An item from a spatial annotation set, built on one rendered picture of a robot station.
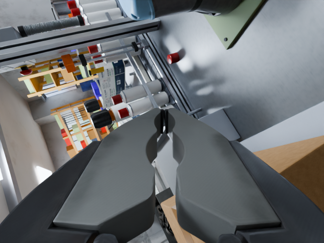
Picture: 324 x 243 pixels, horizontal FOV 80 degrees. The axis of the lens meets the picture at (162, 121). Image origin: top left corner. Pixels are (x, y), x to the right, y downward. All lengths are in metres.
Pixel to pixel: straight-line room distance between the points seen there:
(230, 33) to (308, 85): 0.20
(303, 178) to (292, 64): 0.21
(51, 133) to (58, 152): 0.87
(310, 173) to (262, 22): 0.28
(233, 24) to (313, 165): 0.32
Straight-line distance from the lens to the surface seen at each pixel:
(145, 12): 0.39
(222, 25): 0.53
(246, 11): 0.48
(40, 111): 9.07
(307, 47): 0.42
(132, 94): 0.75
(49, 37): 0.73
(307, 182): 0.34
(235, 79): 0.54
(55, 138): 9.25
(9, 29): 0.76
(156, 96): 0.76
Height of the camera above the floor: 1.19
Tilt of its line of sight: 19 degrees down
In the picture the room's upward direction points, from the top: 112 degrees counter-clockwise
